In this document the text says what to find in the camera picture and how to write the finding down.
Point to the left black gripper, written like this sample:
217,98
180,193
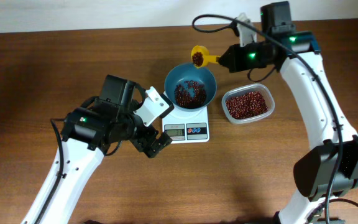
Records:
146,142

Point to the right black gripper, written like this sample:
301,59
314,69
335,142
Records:
232,58

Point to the yellow plastic measuring scoop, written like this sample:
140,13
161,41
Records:
200,57

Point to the blue plastic bowl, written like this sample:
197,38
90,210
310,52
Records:
187,72

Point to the clear plastic bean container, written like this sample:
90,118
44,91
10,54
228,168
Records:
243,90

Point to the red adzuki beans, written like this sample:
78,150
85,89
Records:
192,95

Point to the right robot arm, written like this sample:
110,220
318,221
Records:
330,169

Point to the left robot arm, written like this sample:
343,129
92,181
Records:
123,111

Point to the white digital kitchen scale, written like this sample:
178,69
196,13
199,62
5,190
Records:
187,126

